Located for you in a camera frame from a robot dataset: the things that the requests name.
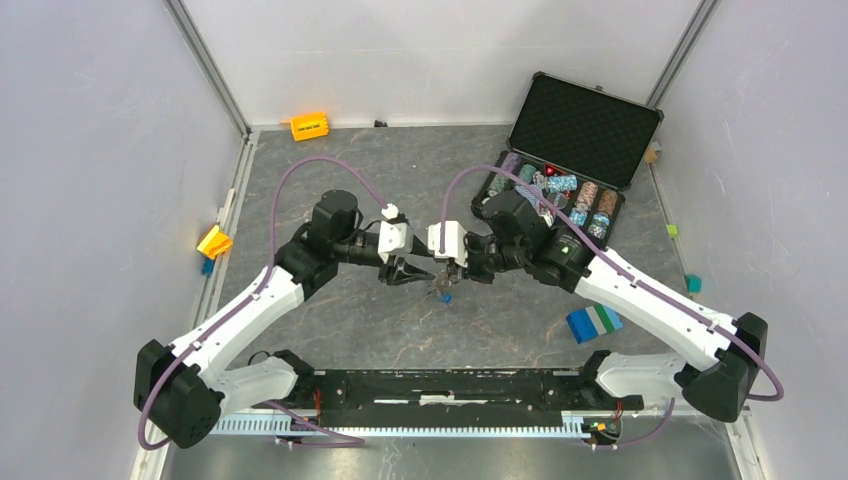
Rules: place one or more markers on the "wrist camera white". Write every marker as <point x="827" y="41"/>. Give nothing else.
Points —
<point x="395" y="237"/>
<point x="446" y="242"/>

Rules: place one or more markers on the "blue green brick stack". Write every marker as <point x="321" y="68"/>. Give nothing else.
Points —
<point x="591" y="322"/>

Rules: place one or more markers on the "yellow orange block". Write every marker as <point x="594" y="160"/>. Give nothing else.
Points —
<point x="214" y="243"/>

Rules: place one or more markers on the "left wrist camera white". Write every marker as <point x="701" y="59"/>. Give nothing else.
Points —
<point x="395" y="237"/>

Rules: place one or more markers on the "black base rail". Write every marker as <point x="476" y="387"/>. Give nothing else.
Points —
<point x="522" y="397"/>

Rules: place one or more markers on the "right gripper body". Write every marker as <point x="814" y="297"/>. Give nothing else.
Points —
<point x="488" y="256"/>

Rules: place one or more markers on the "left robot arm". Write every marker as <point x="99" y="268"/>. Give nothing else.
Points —
<point x="184" y="388"/>

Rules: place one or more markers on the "small blue block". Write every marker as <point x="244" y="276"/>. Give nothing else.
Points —
<point x="208" y="266"/>

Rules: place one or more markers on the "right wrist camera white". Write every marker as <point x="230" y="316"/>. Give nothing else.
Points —
<point x="446" y="242"/>

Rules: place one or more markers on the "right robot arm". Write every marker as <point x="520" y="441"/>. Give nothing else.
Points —
<point x="715" y="357"/>

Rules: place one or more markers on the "tan cube by case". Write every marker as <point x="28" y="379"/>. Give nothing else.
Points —
<point x="653" y="152"/>

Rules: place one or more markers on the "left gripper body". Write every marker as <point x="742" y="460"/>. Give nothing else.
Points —
<point x="356" y="248"/>

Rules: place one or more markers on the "orange toy block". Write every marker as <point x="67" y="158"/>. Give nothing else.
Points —
<point x="309" y="126"/>

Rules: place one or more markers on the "teal cube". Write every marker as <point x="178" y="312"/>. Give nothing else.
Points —
<point x="693" y="283"/>

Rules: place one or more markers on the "black poker chip case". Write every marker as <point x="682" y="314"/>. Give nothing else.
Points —
<point x="581" y="147"/>

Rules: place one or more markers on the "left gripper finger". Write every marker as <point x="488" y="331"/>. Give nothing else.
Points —
<point x="418" y="247"/>
<point x="399" y="272"/>

